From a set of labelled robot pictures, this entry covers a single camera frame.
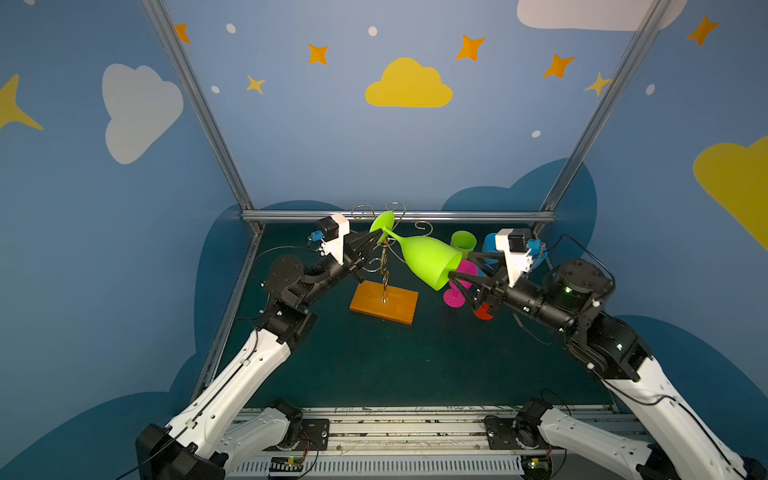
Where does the left small circuit board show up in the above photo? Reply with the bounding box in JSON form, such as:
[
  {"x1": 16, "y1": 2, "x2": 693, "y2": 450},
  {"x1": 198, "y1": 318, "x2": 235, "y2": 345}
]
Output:
[{"x1": 267, "y1": 456, "x2": 305, "y2": 478}]

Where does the left aluminium frame post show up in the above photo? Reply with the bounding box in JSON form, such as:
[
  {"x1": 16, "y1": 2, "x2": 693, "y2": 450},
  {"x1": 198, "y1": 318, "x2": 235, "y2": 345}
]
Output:
[{"x1": 141, "y1": 0, "x2": 253, "y2": 212}]

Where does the right small circuit board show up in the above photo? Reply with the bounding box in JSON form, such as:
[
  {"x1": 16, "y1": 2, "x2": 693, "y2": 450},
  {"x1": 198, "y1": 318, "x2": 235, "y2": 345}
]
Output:
[{"x1": 521, "y1": 457, "x2": 553, "y2": 480}]

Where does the green wine glass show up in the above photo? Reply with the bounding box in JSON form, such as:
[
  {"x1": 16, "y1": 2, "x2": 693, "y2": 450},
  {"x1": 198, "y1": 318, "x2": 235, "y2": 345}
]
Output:
[
  {"x1": 370, "y1": 211, "x2": 462, "y2": 291},
  {"x1": 450, "y1": 230, "x2": 477, "y2": 253}
]

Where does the right aluminium frame post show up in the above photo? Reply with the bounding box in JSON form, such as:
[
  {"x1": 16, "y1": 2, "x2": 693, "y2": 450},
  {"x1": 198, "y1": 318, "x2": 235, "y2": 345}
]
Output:
[{"x1": 539, "y1": 0, "x2": 672, "y2": 223}]

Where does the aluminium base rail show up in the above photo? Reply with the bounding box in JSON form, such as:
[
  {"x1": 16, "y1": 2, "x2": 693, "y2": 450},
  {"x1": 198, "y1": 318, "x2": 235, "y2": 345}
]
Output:
[{"x1": 146, "y1": 406, "x2": 667, "y2": 480}]

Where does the small circuit board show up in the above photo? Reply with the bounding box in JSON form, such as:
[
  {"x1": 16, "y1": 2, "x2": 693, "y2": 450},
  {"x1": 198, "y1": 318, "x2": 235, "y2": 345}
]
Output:
[
  {"x1": 521, "y1": 457, "x2": 553, "y2": 480},
  {"x1": 267, "y1": 456, "x2": 305, "y2": 478}
]

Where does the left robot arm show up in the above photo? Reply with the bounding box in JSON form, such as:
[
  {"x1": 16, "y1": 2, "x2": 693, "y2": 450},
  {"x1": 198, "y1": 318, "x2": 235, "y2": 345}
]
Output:
[{"x1": 134, "y1": 230, "x2": 386, "y2": 479}]

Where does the aluminium frame post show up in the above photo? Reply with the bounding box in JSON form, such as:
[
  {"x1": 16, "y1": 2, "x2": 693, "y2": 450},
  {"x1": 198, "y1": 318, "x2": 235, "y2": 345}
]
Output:
[
  {"x1": 141, "y1": 0, "x2": 253, "y2": 212},
  {"x1": 539, "y1": 0, "x2": 672, "y2": 223}
]

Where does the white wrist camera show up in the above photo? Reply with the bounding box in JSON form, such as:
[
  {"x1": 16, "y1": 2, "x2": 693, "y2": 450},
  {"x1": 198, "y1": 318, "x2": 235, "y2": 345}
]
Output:
[
  {"x1": 496, "y1": 228, "x2": 539, "y2": 287},
  {"x1": 308, "y1": 213, "x2": 350, "y2": 265}
]

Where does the wooden base wire glass rack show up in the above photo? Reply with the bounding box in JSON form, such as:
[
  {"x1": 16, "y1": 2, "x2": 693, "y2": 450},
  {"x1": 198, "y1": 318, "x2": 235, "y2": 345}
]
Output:
[{"x1": 349, "y1": 201, "x2": 419, "y2": 326}]

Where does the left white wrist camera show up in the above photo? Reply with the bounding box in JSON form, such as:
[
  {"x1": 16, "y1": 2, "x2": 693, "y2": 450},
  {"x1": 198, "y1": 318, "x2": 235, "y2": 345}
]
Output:
[{"x1": 308, "y1": 213, "x2": 350, "y2": 265}]

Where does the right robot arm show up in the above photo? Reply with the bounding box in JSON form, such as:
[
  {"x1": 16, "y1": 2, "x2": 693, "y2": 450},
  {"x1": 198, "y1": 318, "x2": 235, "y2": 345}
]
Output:
[{"x1": 447, "y1": 229, "x2": 767, "y2": 479}]

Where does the red wine glass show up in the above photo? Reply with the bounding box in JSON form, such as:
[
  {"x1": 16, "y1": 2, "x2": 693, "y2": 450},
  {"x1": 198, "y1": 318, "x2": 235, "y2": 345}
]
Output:
[{"x1": 474, "y1": 303, "x2": 494, "y2": 321}]

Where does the blue wine glass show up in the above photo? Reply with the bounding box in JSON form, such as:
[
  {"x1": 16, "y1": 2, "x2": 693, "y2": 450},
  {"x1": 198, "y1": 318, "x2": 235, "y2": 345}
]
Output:
[
  {"x1": 482, "y1": 233, "x2": 498, "y2": 253},
  {"x1": 532, "y1": 240, "x2": 547, "y2": 269}
]

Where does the pink wine glass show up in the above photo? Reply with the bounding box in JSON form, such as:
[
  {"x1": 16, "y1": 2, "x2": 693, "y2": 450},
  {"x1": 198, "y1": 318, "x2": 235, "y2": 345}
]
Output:
[{"x1": 443, "y1": 259, "x2": 478, "y2": 308}]

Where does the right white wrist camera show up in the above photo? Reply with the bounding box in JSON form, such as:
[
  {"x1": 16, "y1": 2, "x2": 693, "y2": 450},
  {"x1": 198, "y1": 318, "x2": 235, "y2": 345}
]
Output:
[{"x1": 496, "y1": 228, "x2": 539, "y2": 287}]

